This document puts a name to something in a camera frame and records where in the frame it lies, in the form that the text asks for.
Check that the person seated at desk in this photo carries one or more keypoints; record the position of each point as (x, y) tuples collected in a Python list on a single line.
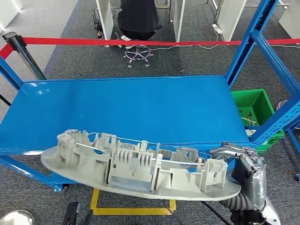
[(138, 17)]

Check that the chrome barrier stanchion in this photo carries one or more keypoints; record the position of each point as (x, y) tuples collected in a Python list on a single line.
[(26, 56)]

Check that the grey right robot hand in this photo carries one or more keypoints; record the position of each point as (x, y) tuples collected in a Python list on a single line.
[(252, 180)]

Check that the blue metal shelf rack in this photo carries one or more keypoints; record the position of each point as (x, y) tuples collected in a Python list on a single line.
[(117, 108)]

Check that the silver plastic wheel hubcap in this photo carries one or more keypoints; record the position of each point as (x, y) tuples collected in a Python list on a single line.
[(140, 174)]

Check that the open green plastic crate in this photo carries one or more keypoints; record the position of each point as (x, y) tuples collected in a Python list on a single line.
[(258, 104)]

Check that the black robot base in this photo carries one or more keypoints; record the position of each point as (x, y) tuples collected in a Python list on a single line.
[(70, 214)]

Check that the white desk side panel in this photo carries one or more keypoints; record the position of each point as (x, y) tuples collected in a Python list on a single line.
[(291, 18), (105, 18), (231, 18), (179, 18)]

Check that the black electronic device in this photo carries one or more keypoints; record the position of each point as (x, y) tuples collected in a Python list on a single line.
[(97, 22)]

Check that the white power strip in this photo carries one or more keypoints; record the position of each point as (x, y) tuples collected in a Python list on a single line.
[(217, 29)]

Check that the chrome office chair base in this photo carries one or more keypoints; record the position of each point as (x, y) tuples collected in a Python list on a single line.
[(138, 54)]

